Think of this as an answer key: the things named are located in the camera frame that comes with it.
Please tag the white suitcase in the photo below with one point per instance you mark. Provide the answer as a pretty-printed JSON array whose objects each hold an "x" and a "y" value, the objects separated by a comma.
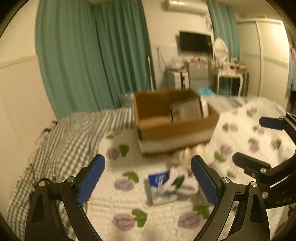
[{"x": 177, "y": 80}]

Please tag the black wall television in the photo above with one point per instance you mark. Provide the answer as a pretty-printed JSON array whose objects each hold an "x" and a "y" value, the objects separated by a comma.
[{"x": 195, "y": 42}]

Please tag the blue white tissue pack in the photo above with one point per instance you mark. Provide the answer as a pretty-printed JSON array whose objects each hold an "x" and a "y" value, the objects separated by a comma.
[{"x": 162, "y": 187}]

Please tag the white floral quilt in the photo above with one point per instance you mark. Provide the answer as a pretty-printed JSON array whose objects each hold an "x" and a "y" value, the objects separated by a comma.
[{"x": 238, "y": 130}]

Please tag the white plush toy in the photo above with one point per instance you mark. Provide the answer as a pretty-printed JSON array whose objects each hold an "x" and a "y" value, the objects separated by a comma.
[{"x": 192, "y": 157}]

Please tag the clear plastic bag pile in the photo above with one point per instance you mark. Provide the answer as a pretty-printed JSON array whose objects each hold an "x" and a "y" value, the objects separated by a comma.
[{"x": 177, "y": 63}]

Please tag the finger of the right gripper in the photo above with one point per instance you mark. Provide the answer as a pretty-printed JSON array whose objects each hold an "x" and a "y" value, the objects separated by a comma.
[
  {"x": 262, "y": 171},
  {"x": 284, "y": 123}
]

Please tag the oval white vanity mirror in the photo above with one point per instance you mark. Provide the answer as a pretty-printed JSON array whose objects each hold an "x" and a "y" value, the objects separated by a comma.
[{"x": 220, "y": 50}]

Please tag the white dressing table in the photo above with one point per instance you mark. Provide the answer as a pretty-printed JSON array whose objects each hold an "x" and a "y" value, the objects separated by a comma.
[{"x": 234, "y": 80}]

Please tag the white flat mop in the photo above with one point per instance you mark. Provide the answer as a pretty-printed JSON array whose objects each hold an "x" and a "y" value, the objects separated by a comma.
[{"x": 151, "y": 72}]

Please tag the brown cardboard box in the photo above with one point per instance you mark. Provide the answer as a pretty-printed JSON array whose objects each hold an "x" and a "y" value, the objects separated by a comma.
[{"x": 153, "y": 118}]

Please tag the white air conditioner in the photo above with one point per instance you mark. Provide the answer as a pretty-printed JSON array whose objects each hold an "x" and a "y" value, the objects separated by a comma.
[{"x": 199, "y": 7}]

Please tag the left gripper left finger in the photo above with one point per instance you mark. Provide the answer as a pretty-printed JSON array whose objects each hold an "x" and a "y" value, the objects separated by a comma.
[{"x": 44, "y": 221}]

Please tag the checkered grey white bedsheet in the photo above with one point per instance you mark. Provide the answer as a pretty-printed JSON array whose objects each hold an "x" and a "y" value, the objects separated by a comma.
[{"x": 57, "y": 150}]

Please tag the small teal window curtain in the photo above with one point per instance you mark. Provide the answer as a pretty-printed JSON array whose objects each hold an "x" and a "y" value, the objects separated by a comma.
[{"x": 225, "y": 26}]

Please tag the silver mini fridge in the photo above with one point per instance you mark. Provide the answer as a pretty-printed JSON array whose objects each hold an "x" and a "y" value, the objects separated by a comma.
[{"x": 198, "y": 75}]

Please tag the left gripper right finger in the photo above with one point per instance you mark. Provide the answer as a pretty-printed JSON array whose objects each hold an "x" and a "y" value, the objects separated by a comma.
[{"x": 250, "y": 221}]

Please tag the white louvered wardrobe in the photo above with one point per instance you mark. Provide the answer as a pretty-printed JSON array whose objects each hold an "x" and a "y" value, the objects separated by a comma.
[{"x": 265, "y": 51}]

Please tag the large teal curtain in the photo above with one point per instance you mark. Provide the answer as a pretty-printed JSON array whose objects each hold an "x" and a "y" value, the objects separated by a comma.
[{"x": 91, "y": 55}]

